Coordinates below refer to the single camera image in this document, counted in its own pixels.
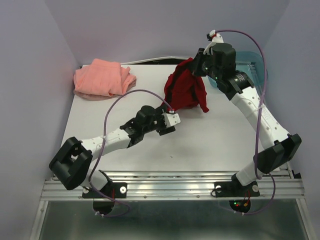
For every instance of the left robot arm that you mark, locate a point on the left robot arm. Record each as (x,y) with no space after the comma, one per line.
(71,164)

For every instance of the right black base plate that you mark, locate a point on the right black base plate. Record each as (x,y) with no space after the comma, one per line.
(232,189)

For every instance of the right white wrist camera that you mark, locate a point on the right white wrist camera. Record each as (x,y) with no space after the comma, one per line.
(213,38)

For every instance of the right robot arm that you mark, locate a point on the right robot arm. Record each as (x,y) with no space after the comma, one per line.
(279,146)

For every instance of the pink folded skirt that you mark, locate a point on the pink folded skirt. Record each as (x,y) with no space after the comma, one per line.
(103,79)

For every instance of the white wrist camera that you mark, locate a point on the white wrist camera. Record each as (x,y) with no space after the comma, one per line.
(213,38)
(171,118)

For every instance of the red pleated skirt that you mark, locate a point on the red pleated skirt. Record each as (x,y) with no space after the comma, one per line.
(183,90)

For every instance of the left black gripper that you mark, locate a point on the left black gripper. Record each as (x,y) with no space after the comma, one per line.
(163,129)

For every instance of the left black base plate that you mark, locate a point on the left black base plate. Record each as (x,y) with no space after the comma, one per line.
(108,187)

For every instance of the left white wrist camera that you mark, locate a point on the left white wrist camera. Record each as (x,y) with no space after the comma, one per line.
(171,118)

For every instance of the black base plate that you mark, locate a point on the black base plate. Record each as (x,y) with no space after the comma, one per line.
(108,187)
(232,189)

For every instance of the teal plastic bin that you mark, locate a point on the teal plastic bin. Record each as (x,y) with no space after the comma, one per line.
(252,64)

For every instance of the aluminium rail frame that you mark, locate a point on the aluminium rail frame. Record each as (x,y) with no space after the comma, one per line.
(178,205)

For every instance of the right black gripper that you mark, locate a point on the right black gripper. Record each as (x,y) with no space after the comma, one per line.
(198,58)

